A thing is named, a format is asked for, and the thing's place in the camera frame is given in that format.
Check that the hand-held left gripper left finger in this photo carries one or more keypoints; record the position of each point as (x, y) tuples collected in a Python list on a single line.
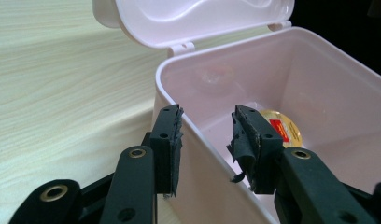
[(165, 149)]

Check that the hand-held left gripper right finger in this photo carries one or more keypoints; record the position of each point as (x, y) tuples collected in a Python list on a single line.
[(260, 149)]

